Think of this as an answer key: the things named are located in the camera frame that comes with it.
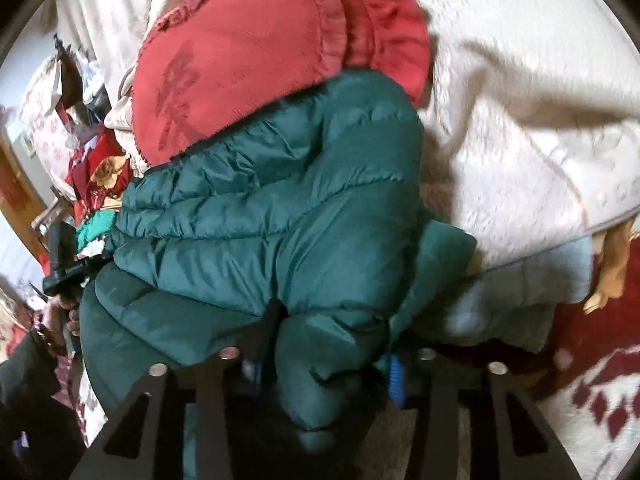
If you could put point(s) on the tan cloth piece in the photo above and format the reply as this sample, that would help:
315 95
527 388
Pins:
612 270

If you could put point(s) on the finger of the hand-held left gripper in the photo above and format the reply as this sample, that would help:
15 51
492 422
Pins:
95 265

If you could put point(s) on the green puffer jacket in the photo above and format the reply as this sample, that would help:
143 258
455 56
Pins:
260 200

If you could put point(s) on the light blue cloth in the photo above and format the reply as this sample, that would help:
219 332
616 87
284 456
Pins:
520 300

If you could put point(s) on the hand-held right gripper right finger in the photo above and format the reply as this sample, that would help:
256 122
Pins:
396 380

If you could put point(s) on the red white patterned blanket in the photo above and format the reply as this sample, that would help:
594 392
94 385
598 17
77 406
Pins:
590 390

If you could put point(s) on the pile of red gold clothes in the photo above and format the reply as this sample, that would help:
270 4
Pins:
97 170

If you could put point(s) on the beige cloth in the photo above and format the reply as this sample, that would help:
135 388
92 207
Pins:
100 20

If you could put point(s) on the wooden furniture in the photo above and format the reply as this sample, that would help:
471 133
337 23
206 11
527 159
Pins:
20 195

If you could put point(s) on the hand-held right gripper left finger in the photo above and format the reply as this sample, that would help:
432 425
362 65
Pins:
256 367

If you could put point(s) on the person's left hand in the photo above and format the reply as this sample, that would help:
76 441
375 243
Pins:
67 317

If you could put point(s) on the red frilled cushion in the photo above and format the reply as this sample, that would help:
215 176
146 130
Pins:
235 65

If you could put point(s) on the cream textured quilt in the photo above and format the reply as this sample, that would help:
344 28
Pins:
525 110

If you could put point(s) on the bright green cloth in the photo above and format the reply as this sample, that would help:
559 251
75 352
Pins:
97 230

